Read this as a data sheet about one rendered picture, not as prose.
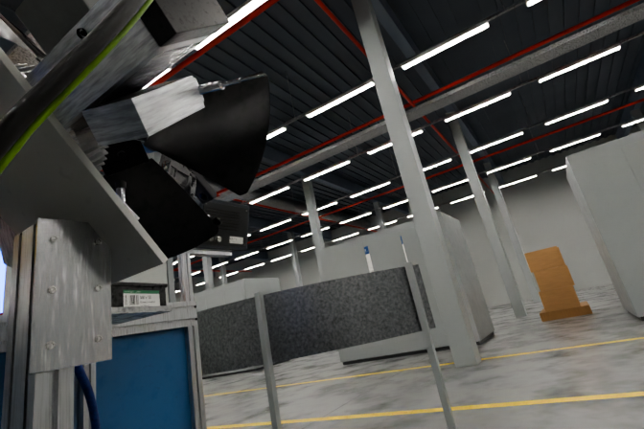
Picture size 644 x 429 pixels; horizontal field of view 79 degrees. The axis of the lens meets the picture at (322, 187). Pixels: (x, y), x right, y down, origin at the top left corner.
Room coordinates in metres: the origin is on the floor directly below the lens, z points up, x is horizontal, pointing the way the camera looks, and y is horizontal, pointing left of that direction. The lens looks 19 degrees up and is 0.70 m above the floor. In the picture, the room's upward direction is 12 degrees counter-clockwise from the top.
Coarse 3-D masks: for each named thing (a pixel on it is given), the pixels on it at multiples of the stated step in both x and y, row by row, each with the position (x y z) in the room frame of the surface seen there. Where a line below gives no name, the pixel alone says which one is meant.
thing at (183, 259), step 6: (180, 258) 1.33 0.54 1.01; (186, 258) 1.34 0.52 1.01; (180, 264) 1.33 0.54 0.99; (186, 264) 1.34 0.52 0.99; (180, 270) 1.33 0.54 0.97; (186, 270) 1.33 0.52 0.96; (180, 276) 1.33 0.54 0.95; (186, 276) 1.33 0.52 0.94; (180, 282) 1.33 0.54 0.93; (186, 282) 1.33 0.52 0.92; (192, 282) 1.35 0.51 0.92; (180, 288) 1.33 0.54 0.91; (186, 288) 1.32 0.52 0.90; (192, 288) 1.34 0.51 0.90; (180, 294) 1.33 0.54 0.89; (186, 294) 1.32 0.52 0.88; (192, 294) 1.34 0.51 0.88; (180, 300) 1.33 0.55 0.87; (186, 300) 1.32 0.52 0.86; (192, 300) 1.34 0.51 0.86
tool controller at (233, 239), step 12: (204, 204) 1.36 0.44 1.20; (216, 204) 1.40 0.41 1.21; (228, 204) 1.46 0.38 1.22; (240, 204) 1.51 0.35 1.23; (228, 216) 1.47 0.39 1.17; (240, 216) 1.52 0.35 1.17; (228, 228) 1.48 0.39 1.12; (240, 228) 1.53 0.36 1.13; (216, 240) 1.42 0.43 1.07; (228, 240) 1.49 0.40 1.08; (240, 240) 1.54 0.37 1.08
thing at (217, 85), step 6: (246, 78) 0.48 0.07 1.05; (252, 78) 0.47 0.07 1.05; (204, 84) 0.50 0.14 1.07; (210, 84) 0.49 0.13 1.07; (216, 84) 0.49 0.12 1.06; (222, 84) 0.49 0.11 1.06; (228, 84) 0.49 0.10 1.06; (198, 90) 0.50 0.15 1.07; (204, 90) 0.50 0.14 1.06; (210, 90) 0.50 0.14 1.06; (216, 90) 0.50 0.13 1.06
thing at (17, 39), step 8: (0, 16) 0.52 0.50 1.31; (0, 24) 0.60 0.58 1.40; (8, 24) 0.53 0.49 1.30; (0, 32) 0.63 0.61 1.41; (8, 32) 0.62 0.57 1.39; (16, 32) 0.54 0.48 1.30; (16, 40) 0.63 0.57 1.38; (24, 40) 0.55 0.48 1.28; (32, 48) 0.55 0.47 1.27; (40, 56) 0.57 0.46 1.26
